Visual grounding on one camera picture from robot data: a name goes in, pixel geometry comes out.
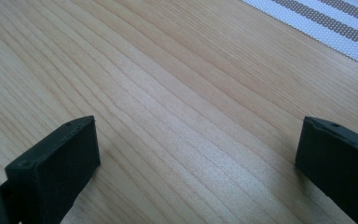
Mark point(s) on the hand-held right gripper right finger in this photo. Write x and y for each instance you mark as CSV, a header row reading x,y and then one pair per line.
x,y
338,161

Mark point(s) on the striped woven placemat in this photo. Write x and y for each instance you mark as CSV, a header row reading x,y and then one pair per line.
x,y
332,21

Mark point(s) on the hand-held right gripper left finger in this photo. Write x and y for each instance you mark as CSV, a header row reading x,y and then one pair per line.
x,y
52,174

